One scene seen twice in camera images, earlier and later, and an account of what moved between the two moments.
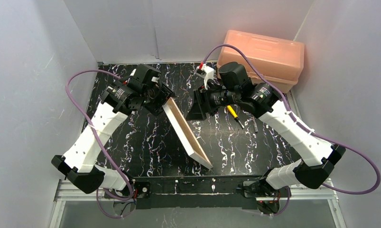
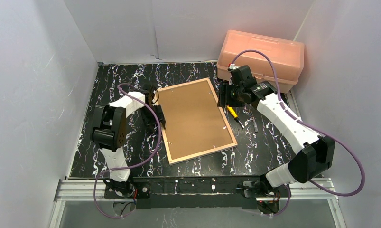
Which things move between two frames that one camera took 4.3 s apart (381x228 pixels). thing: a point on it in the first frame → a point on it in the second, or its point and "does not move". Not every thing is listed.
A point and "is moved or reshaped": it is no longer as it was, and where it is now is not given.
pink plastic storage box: (280, 61) does not move
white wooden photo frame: (189, 137) is moved or reshaped
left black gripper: (160, 99) → (158, 116)
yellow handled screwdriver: (234, 115) does not move
